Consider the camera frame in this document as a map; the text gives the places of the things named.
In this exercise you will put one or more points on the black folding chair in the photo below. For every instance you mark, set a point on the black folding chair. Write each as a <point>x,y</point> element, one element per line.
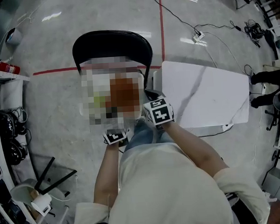
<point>112,42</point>

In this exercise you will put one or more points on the white perforated basket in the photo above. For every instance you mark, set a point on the white perforated basket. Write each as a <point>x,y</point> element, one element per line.
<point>93,83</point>

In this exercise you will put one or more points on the white power strip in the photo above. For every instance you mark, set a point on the white power strip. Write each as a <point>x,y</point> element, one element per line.
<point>198,37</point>

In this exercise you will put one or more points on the red fire extinguisher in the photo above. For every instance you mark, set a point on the red fire extinguisher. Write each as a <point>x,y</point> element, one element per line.
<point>8,68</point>

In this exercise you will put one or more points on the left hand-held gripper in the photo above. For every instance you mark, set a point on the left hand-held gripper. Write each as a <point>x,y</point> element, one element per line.
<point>115,137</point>

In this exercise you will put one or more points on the person's left forearm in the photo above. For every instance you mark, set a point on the person's left forearm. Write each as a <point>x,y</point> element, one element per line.
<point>106,172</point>

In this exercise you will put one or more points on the brown wooden bowl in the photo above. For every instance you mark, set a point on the brown wooden bowl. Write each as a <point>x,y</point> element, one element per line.
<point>124,93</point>

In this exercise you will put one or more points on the person's blue jeans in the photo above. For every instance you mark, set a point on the person's blue jeans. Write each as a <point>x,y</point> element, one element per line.
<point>143,135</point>

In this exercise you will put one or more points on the green drink bottle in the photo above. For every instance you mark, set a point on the green drink bottle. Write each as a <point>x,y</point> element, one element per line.
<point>99,101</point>

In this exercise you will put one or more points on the white metal shelf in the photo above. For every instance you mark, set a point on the white metal shelf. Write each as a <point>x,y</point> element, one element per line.
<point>0,77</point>

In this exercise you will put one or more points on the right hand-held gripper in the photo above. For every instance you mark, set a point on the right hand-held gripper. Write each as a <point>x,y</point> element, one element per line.
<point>160,111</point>

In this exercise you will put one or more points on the pile of black headsets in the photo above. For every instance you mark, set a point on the pile of black headsets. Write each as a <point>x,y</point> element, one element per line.
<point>12,133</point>

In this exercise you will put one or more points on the white marble table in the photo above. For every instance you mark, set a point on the white marble table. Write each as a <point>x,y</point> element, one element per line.
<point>205,91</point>

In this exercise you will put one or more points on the overturned black-legged stool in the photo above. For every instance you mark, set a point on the overturned black-legged stool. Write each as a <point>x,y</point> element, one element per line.
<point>45,183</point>

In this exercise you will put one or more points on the black office chair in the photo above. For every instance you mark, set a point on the black office chair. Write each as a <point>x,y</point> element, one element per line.
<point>277,119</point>

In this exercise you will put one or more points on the small white appliance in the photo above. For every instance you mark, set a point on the small white appliance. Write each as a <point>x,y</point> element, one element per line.
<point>41,205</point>

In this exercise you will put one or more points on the person's cream shirt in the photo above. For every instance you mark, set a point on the person's cream shirt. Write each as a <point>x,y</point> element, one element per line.
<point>166,192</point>

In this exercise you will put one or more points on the small white bin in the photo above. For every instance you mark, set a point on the small white bin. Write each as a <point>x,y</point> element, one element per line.
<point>13,37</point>

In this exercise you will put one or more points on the person's right forearm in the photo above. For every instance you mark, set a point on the person's right forearm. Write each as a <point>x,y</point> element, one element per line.
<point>196,150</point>

